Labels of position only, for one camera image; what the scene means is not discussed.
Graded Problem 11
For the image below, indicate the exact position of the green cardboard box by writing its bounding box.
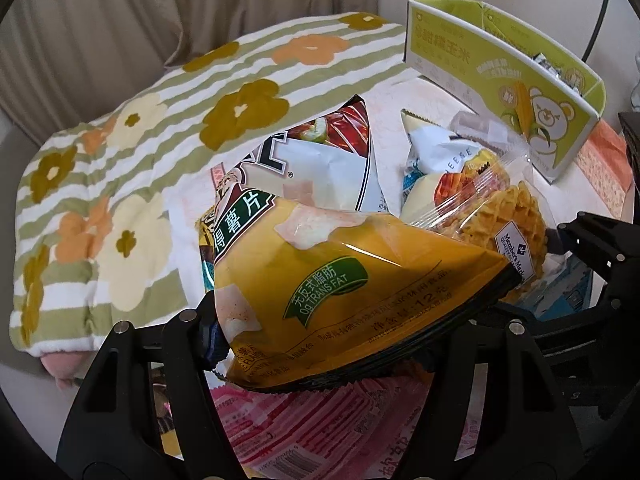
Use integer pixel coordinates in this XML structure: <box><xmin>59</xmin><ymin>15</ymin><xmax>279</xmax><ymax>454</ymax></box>
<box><xmin>402</xmin><ymin>0</ymin><xmax>607</xmax><ymax>184</ymax></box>

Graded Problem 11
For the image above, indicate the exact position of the white blue cheese snack packet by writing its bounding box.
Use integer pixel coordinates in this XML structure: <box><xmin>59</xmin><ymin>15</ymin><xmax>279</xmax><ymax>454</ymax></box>
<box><xmin>400</xmin><ymin>109</ymin><xmax>493</xmax><ymax>221</ymax></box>

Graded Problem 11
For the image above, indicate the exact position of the light blue snack packet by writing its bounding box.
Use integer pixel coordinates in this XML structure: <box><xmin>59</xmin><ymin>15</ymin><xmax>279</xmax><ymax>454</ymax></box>
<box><xmin>515</xmin><ymin>255</ymin><xmax>593</xmax><ymax>321</ymax></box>

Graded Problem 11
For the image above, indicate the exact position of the silver snack packet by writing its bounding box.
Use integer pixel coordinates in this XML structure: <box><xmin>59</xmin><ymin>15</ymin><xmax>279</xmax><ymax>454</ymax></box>
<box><xmin>532</xmin><ymin>52</ymin><xmax>576</xmax><ymax>91</ymax></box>

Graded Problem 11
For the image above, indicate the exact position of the clear waffle cookie packet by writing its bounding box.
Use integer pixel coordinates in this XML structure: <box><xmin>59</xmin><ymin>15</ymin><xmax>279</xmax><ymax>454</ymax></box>
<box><xmin>400</xmin><ymin>110</ymin><xmax>551</xmax><ymax>306</ymax></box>

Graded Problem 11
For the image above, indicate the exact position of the white potato chip bag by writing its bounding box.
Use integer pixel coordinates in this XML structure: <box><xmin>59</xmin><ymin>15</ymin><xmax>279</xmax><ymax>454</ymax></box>
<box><xmin>210</xmin><ymin>94</ymin><xmax>386</xmax><ymax>221</ymax></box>

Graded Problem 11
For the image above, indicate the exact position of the black metal stand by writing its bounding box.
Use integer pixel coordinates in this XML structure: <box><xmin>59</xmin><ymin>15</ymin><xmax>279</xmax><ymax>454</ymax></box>
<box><xmin>582</xmin><ymin>0</ymin><xmax>636</xmax><ymax>61</ymax></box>

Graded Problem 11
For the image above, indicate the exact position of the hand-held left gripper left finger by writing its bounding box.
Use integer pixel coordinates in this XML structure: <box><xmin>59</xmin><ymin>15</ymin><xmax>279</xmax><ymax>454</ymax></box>
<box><xmin>55</xmin><ymin>310</ymin><xmax>251</xmax><ymax>480</ymax></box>

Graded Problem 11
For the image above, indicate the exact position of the beige curtain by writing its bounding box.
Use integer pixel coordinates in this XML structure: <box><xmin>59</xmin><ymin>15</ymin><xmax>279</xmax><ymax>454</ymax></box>
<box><xmin>0</xmin><ymin>0</ymin><xmax>396</xmax><ymax>146</ymax></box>

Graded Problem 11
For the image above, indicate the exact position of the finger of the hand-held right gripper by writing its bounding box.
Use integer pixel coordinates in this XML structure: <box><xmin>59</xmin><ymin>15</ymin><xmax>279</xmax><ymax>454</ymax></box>
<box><xmin>556</xmin><ymin>211</ymin><xmax>640</xmax><ymax>281</ymax></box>
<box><xmin>477</xmin><ymin>305</ymin><xmax>640</xmax><ymax>361</ymax></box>

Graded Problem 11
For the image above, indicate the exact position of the orange patterned cloth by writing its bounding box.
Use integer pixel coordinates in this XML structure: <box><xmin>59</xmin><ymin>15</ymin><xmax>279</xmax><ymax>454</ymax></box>
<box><xmin>575</xmin><ymin>120</ymin><xmax>633</xmax><ymax>206</ymax></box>

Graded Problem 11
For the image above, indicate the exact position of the yellow potato chip bag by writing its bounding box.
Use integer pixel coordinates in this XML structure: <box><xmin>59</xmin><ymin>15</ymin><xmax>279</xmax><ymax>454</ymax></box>
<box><xmin>212</xmin><ymin>192</ymin><xmax>523</xmax><ymax>393</ymax></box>

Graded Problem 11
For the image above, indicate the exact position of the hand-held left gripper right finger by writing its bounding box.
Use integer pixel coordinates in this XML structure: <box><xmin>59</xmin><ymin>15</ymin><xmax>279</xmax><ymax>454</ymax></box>
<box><xmin>400</xmin><ymin>317</ymin><xmax>587</xmax><ymax>480</ymax></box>

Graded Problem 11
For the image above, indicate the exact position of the dark wooden nightstand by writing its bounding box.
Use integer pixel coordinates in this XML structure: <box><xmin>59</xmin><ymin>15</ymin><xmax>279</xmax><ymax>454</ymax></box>
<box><xmin>619</xmin><ymin>110</ymin><xmax>640</xmax><ymax>191</ymax></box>

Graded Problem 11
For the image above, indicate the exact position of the pink white snack packet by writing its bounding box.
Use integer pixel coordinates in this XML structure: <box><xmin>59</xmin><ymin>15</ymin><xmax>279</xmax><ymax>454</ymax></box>
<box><xmin>212</xmin><ymin>377</ymin><xmax>481</xmax><ymax>480</ymax></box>

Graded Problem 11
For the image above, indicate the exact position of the pink pillow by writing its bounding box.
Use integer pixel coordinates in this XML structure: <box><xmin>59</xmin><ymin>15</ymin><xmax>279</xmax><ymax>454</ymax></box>
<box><xmin>40</xmin><ymin>352</ymin><xmax>96</xmax><ymax>391</ymax></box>

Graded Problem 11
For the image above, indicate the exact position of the striped floral blanket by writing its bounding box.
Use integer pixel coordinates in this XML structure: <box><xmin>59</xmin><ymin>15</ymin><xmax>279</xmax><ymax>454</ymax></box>
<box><xmin>9</xmin><ymin>11</ymin><xmax>408</xmax><ymax>361</ymax></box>

